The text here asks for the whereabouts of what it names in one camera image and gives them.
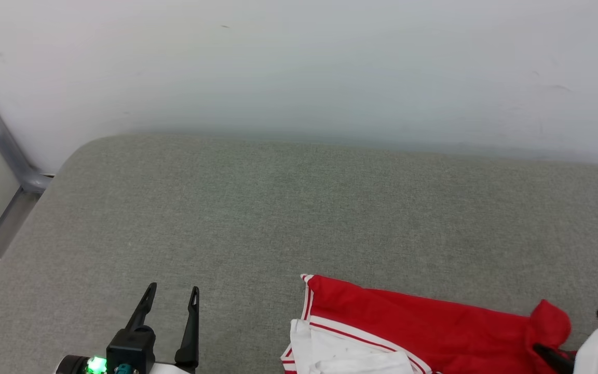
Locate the red shirt with white sleeves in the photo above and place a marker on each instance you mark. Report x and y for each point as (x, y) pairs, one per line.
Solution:
(434, 322)

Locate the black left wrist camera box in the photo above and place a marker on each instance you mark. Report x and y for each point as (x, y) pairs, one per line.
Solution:
(132, 345)

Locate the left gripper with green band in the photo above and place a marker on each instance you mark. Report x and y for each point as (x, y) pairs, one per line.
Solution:
(78, 365)

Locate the grey metal rail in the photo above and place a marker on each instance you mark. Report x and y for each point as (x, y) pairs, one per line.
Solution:
(0, 228)

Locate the grey metal tube frame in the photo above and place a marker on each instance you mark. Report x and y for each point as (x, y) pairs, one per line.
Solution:
(16, 161)

